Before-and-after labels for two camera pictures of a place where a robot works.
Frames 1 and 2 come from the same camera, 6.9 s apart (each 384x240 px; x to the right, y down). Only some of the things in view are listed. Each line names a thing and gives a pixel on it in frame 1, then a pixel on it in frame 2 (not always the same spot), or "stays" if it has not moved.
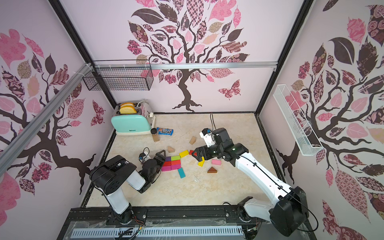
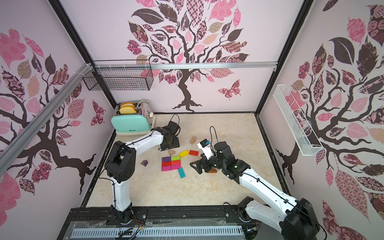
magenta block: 175,167 stays
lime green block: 175,158 stays
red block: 167,163 stays
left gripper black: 161,160 -> 175,144
